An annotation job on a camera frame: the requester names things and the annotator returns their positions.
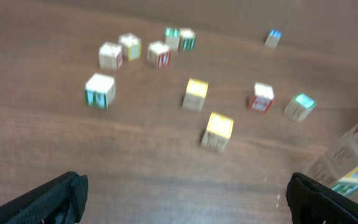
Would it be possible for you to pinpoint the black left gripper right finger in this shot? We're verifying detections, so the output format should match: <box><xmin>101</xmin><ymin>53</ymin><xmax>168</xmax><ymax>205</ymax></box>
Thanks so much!
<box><xmin>286</xmin><ymin>172</ymin><xmax>358</xmax><ymax>224</ymax></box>

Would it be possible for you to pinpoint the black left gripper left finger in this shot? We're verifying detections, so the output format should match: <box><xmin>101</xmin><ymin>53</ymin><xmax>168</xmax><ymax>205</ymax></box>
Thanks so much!
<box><xmin>0</xmin><ymin>171</ymin><xmax>89</xmax><ymax>224</ymax></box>

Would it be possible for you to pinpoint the green-sided number five block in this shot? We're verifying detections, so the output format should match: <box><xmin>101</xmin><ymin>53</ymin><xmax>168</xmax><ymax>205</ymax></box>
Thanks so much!
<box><xmin>305</xmin><ymin>156</ymin><xmax>341</xmax><ymax>188</ymax></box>

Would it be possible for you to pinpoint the yellow-sided picture wooden block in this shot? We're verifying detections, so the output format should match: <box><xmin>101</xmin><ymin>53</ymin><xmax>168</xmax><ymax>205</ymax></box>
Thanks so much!
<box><xmin>324</xmin><ymin>134</ymin><xmax>358</xmax><ymax>176</ymax></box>

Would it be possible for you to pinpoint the bird picture blue-sided block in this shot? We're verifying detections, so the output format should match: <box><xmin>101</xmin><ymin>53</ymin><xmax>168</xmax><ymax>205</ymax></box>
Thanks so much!
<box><xmin>331</xmin><ymin>167</ymin><xmax>358</xmax><ymax>197</ymax></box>

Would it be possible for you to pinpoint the green number four block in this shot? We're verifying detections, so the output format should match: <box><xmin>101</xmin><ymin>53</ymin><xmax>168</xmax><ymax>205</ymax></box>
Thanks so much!
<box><xmin>284</xmin><ymin>93</ymin><xmax>316</xmax><ymax>122</ymax></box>

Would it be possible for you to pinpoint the yellow number two block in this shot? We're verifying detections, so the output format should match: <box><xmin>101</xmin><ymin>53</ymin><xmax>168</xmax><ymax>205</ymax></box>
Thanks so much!
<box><xmin>201</xmin><ymin>112</ymin><xmax>234</xmax><ymax>152</ymax></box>

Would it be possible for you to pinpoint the red-sided wooden block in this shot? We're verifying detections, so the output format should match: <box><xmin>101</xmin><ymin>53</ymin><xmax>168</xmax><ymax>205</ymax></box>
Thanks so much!
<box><xmin>249</xmin><ymin>82</ymin><xmax>275</xmax><ymax>113</ymax></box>

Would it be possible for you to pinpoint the teal-sided picture wooden block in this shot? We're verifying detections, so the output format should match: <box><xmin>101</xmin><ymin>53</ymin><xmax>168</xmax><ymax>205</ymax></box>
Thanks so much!
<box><xmin>85</xmin><ymin>73</ymin><xmax>116</xmax><ymax>110</ymax></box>

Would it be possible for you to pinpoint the leaf picture wooden block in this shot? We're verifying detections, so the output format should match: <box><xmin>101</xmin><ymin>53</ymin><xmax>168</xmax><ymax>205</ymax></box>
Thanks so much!
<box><xmin>99</xmin><ymin>42</ymin><xmax>123</xmax><ymax>71</ymax></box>

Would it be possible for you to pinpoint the yellow umbrella wooden block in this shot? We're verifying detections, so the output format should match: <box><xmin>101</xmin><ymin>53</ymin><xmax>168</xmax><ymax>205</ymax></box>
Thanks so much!
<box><xmin>182</xmin><ymin>78</ymin><xmax>209</xmax><ymax>111</ymax></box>

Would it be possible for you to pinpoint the blue-top wooden block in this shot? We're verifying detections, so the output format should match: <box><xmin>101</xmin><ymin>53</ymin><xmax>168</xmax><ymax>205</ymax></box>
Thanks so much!
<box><xmin>264</xmin><ymin>29</ymin><xmax>282</xmax><ymax>48</ymax></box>

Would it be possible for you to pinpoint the red U wooden block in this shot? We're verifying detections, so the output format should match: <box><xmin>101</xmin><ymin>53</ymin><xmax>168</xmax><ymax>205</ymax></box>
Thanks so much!
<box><xmin>147</xmin><ymin>40</ymin><xmax>171</xmax><ymax>69</ymax></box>

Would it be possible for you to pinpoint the small plain wooden block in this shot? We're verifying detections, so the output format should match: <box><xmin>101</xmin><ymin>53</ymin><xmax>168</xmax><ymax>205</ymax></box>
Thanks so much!
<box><xmin>118</xmin><ymin>33</ymin><xmax>142</xmax><ymax>61</ymax></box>

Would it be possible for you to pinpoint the green letter wooden block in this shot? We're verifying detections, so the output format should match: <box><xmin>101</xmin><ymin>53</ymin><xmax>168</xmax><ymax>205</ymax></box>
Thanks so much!
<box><xmin>165</xmin><ymin>27</ymin><xmax>180</xmax><ymax>51</ymax></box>

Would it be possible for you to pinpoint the green R wooden block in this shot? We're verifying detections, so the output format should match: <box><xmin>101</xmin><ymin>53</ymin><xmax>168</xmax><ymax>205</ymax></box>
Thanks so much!
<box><xmin>179</xmin><ymin>28</ymin><xmax>196</xmax><ymax>51</ymax></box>

